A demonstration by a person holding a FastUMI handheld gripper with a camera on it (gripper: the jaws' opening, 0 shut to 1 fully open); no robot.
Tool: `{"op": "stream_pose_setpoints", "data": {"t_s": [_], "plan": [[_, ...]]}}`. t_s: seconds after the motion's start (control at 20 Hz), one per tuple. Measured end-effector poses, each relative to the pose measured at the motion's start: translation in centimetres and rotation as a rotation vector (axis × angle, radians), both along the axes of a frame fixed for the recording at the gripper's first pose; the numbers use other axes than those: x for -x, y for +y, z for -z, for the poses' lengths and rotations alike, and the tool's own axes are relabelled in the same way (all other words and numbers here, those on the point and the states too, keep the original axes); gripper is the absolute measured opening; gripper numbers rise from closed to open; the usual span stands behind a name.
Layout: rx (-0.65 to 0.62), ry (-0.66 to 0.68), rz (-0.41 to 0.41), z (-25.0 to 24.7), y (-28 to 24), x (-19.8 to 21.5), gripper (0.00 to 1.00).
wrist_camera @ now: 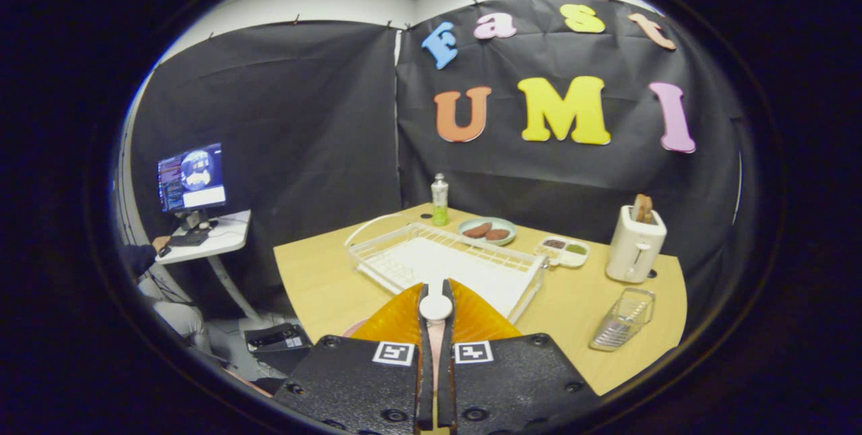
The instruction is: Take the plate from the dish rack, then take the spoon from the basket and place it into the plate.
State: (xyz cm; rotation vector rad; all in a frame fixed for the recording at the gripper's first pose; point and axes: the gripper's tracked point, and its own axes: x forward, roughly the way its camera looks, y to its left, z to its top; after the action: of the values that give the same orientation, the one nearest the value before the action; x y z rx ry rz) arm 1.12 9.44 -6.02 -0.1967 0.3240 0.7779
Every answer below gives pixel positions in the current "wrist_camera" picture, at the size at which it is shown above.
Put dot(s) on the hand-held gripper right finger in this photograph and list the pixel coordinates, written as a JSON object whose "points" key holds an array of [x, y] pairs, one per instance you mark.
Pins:
{"points": [[447, 394]]}

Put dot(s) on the brown food piece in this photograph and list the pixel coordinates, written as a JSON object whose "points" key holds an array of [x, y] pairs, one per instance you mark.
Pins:
{"points": [[500, 235], [477, 230]]}

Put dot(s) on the teal plate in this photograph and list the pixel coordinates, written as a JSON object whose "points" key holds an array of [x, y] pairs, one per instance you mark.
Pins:
{"points": [[508, 225]]}

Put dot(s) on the white divided seasoning dish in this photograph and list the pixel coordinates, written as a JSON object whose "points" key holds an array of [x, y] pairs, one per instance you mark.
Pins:
{"points": [[572, 256]]}

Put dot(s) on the green liquid bottle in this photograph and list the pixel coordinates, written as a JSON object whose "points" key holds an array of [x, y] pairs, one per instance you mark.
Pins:
{"points": [[440, 203]]}

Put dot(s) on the white side desk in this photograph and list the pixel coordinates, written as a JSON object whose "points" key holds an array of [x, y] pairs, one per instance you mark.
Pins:
{"points": [[229, 233]]}

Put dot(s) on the black backdrop cloth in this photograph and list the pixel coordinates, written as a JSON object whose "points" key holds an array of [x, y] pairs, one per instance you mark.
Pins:
{"points": [[303, 118]]}

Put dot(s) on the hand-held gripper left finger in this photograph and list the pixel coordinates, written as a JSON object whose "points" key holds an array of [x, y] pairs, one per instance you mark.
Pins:
{"points": [[424, 394]]}

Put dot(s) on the computer monitor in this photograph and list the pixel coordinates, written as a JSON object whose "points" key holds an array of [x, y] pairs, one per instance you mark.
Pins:
{"points": [[192, 176]]}

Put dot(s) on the white toaster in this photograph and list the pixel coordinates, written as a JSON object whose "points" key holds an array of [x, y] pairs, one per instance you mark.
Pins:
{"points": [[633, 250]]}

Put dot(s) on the pink plate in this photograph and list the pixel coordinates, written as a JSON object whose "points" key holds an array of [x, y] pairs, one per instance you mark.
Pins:
{"points": [[436, 354]]}

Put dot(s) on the black box on floor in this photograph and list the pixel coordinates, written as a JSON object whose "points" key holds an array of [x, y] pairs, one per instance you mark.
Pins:
{"points": [[276, 339]]}

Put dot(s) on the brown bread slice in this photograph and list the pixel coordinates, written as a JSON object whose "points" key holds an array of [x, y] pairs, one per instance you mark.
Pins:
{"points": [[642, 208]]}

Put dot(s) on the black keyboard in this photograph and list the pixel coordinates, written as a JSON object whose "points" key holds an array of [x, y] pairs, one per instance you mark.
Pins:
{"points": [[188, 240]]}

